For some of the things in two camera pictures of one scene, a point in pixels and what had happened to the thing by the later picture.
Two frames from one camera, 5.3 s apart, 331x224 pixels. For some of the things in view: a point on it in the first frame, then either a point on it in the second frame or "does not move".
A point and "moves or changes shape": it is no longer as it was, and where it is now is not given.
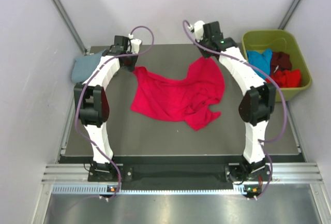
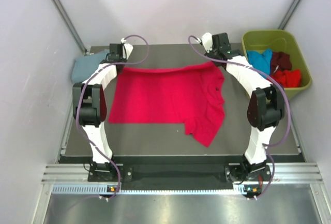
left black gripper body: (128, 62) to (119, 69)
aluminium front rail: (287, 173) does not move
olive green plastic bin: (279, 40) does not move
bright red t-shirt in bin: (287, 78) does not move
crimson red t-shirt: (192, 100) moves or changes shape
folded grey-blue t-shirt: (83, 66) does not move
